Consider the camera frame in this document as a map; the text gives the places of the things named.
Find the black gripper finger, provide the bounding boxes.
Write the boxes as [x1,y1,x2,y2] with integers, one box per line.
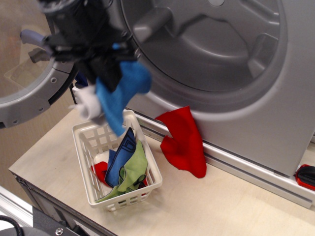
[75,61,97,84]
[90,57,122,92]

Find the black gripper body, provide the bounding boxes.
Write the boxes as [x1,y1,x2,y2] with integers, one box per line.
[40,0,139,61]

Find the bright blue cloth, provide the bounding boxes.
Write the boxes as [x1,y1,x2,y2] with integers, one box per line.
[95,60,152,136]

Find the white grey cloth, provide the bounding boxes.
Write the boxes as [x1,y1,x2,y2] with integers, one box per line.
[69,85,107,125]

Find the white plastic laundry basket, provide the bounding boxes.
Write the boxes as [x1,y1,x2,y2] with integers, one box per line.
[72,110,162,211]

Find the round grey machine door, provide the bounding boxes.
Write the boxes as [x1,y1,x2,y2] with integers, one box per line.
[0,0,77,128]

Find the grey toy washing machine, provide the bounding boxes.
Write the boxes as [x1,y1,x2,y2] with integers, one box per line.
[108,0,315,176]

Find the blue block behind door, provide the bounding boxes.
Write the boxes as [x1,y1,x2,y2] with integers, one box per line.
[75,72,88,88]

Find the dark blue denim cloth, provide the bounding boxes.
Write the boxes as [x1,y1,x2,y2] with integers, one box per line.
[104,128,136,187]

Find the small red cloth in basket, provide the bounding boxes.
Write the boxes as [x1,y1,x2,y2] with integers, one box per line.
[91,161,108,184]

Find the light green cloth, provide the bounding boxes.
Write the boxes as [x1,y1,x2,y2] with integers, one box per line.
[95,140,148,203]

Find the large red cloth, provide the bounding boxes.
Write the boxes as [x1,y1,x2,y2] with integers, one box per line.
[155,106,207,178]

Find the red black tool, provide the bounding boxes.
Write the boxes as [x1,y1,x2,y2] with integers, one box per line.
[294,164,315,191]

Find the black metal bracket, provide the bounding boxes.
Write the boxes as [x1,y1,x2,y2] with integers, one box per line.
[32,206,88,236]

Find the black braided cable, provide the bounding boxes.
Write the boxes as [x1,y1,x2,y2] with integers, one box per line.
[0,214,24,236]

